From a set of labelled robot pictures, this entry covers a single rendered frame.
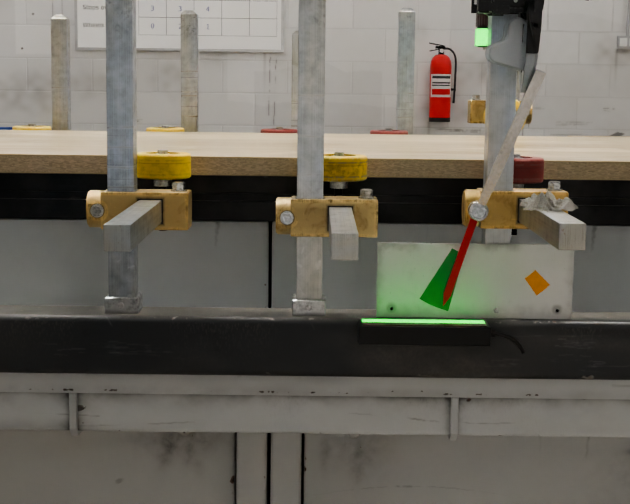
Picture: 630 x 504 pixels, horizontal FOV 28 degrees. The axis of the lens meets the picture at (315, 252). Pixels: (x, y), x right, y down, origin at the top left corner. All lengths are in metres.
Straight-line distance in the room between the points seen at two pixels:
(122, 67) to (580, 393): 0.75
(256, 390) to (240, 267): 0.25
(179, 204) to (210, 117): 7.17
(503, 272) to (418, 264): 0.11
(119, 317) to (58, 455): 0.41
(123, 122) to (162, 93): 7.18
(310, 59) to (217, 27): 7.16
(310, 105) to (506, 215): 0.30
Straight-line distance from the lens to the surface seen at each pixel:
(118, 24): 1.67
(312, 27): 1.65
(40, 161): 1.87
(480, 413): 1.75
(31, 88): 8.99
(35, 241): 1.93
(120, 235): 1.39
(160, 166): 1.76
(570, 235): 1.41
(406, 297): 1.67
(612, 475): 2.05
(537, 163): 1.78
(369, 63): 8.81
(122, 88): 1.67
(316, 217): 1.65
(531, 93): 1.60
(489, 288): 1.68
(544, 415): 1.76
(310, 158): 1.65
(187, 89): 2.75
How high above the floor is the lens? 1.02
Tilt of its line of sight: 8 degrees down
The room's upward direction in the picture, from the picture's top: 1 degrees clockwise
